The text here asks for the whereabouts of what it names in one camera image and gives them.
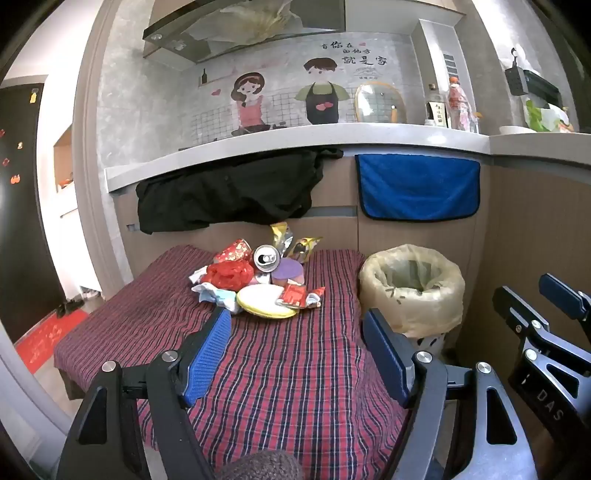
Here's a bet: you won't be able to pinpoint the white kitchen counter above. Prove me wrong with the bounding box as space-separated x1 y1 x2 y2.
104 124 591 195

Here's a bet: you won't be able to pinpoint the small red packet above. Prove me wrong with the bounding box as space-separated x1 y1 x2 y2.
276 284 308 308

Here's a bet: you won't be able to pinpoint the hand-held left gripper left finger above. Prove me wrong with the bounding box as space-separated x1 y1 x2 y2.
55 305 232 480

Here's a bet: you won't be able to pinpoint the red plastic bag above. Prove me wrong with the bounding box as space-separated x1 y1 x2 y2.
203 259 254 291

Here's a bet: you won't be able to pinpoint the beige kitchen cabinet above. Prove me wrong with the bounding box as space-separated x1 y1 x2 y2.
117 148 591 365

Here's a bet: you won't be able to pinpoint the purple sponge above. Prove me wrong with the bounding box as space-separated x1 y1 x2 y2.
271 258 306 286

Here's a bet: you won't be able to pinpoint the glass range hood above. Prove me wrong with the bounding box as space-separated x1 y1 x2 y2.
142 0 347 63

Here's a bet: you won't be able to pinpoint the black wall rack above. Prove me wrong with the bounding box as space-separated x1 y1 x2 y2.
504 46 564 107

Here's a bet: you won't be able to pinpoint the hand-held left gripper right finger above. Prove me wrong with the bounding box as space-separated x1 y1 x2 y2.
361 307 539 480

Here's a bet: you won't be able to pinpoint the black cloth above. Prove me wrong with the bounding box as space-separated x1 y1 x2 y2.
135 148 345 235

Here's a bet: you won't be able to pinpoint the black refrigerator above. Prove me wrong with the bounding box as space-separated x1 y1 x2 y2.
0 82 65 344

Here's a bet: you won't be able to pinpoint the red doormat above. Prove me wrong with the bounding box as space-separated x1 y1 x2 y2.
15 310 88 376

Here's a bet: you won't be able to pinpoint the silver drink can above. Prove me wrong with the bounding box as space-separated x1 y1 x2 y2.
252 244 281 284

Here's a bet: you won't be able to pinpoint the blue towel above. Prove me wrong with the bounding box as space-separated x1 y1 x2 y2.
355 154 481 221

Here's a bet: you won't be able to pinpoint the red plaid cloth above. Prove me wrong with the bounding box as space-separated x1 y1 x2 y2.
53 244 416 480

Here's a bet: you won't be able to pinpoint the white waste bin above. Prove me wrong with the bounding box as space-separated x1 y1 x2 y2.
406 331 452 361

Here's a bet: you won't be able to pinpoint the pair of dark shoes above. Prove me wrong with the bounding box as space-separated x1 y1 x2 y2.
56 298 86 318

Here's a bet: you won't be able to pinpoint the plastic bottle orange cap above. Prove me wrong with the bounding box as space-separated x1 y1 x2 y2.
445 76 478 132

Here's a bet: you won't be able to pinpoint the red patterned snack packet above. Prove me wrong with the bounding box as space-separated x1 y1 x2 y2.
213 238 254 265

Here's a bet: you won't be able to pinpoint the green leafy vegetables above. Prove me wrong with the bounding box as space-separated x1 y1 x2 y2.
524 99 575 134

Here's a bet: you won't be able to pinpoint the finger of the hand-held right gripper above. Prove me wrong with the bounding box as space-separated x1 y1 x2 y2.
538 272 591 322
492 285 591 371

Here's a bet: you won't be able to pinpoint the cartoon wall sticker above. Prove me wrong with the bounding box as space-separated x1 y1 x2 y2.
189 39 407 138

